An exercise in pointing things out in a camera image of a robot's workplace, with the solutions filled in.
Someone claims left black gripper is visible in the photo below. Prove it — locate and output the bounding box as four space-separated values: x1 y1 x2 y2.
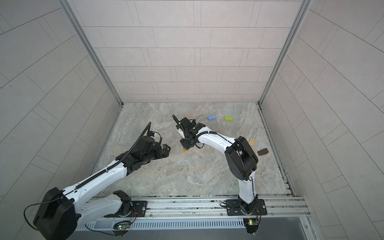
140 144 173 165

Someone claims light blue wood block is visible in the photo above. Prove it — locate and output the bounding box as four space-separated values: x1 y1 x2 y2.
208 115 217 121

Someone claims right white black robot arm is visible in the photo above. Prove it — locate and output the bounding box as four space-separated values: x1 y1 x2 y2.
172 115 267 216

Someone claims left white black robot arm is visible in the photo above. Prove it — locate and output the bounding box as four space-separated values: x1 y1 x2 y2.
31 124 171 240

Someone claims natural tan wood block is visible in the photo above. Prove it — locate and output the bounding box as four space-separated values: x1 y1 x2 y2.
249 138 256 147

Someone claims dark brown wood block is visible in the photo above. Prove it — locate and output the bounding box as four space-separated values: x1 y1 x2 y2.
257 148 269 156

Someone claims left green circuit board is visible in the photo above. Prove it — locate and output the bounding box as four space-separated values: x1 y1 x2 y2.
113 221 132 237

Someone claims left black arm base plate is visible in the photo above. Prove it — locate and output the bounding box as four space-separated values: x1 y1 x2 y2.
114 201 148 218

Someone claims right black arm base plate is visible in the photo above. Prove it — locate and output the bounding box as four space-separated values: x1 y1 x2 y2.
220 199 268 216

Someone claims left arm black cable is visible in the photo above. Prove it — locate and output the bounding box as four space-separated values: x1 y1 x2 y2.
23 199 64 232

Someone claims aluminium mounting rail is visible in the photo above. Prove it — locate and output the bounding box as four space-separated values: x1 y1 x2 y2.
79 195 310 222

